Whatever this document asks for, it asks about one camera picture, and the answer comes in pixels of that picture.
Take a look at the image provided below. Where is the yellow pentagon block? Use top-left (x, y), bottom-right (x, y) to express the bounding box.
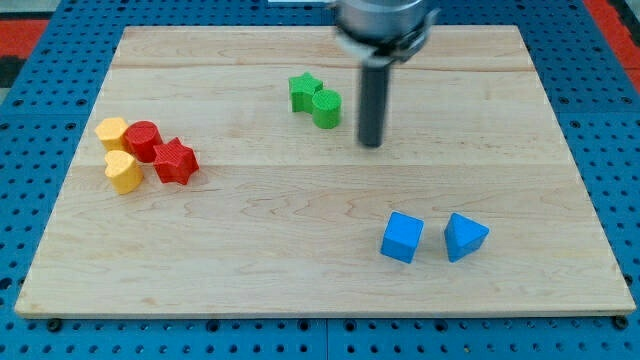
top-left (94, 117), bottom-right (129, 152)

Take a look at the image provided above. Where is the blue triangular prism block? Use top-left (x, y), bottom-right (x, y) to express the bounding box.
top-left (444, 213), bottom-right (490, 262)

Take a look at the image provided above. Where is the red star block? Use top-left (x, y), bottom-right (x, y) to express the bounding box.
top-left (153, 138), bottom-right (199, 185)

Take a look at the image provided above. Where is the green star block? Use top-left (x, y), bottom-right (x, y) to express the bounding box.
top-left (288, 72), bottom-right (324, 113)

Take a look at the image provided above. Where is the green cylinder block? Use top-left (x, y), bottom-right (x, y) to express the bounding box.
top-left (312, 89), bottom-right (342, 129)

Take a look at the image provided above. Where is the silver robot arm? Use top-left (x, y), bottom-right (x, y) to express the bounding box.
top-left (335, 0), bottom-right (440, 148)

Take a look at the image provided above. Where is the light wooden board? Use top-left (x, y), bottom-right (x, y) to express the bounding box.
top-left (15, 26), bottom-right (636, 319)

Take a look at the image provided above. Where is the red cylinder block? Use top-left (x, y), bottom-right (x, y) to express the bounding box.
top-left (124, 120), bottom-right (163, 163)

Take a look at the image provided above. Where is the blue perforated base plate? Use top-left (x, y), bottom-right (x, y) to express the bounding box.
top-left (1, 0), bottom-right (639, 359)

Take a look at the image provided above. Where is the blue cube block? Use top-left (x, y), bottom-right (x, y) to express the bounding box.
top-left (380, 211), bottom-right (424, 264)

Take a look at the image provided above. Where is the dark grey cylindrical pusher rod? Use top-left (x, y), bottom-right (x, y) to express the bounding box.
top-left (357, 63), bottom-right (391, 148)

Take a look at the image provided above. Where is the yellow heart block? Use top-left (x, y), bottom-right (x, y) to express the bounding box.
top-left (104, 150), bottom-right (144, 195)

